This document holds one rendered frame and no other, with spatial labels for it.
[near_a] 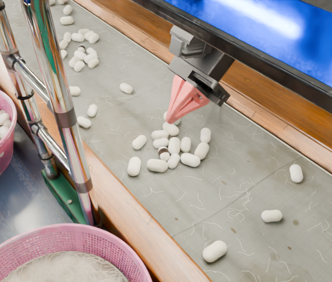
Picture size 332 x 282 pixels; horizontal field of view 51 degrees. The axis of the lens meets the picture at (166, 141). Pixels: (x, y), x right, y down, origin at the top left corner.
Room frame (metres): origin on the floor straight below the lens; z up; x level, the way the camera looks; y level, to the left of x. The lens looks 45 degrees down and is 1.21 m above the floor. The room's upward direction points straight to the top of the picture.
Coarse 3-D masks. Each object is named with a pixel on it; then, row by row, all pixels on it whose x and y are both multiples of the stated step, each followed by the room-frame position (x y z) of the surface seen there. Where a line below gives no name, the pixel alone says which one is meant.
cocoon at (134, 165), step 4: (132, 160) 0.40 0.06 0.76; (136, 160) 0.40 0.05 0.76; (140, 160) 0.41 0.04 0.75; (132, 164) 0.39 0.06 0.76; (136, 164) 0.39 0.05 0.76; (140, 164) 0.40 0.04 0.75; (128, 168) 0.39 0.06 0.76; (132, 168) 0.38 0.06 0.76; (136, 168) 0.39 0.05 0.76; (128, 172) 0.38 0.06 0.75; (132, 172) 0.38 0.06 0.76; (136, 172) 0.38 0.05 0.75
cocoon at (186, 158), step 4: (184, 156) 0.41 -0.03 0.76; (188, 156) 0.41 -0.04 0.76; (192, 156) 0.41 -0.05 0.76; (196, 156) 0.41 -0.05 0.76; (184, 160) 0.41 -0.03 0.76; (188, 160) 0.41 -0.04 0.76; (192, 160) 0.41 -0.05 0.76; (196, 160) 0.41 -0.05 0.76; (188, 164) 0.40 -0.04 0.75; (192, 164) 0.40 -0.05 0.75; (196, 164) 0.40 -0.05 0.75
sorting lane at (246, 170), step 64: (64, 64) 0.74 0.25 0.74; (128, 64) 0.74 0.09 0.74; (128, 128) 0.51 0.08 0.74; (192, 128) 0.51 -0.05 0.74; (256, 128) 0.51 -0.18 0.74; (192, 192) 0.35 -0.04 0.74; (256, 192) 0.35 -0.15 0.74; (320, 192) 0.35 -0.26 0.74; (192, 256) 0.24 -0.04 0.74; (256, 256) 0.24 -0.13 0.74; (320, 256) 0.24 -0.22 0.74
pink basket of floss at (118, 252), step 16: (64, 224) 0.27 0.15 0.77; (80, 224) 0.27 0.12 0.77; (16, 240) 0.25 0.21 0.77; (32, 240) 0.25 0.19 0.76; (48, 240) 0.26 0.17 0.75; (64, 240) 0.26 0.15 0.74; (80, 240) 0.26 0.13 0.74; (96, 240) 0.26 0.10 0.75; (112, 240) 0.25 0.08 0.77; (0, 256) 0.23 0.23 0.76; (16, 256) 0.24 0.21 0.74; (32, 256) 0.24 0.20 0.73; (112, 256) 0.24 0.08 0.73; (128, 256) 0.23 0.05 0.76; (0, 272) 0.21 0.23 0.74; (128, 272) 0.22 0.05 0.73; (144, 272) 0.20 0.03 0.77
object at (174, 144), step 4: (172, 140) 0.45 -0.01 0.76; (176, 140) 0.45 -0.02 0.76; (172, 144) 0.44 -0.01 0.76; (176, 144) 0.44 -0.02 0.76; (180, 144) 0.45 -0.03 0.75; (168, 148) 0.44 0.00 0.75; (172, 148) 0.43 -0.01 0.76; (176, 148) 0.43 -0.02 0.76; (172, 152) 0.43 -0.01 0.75; (176, 152) 0.43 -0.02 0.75
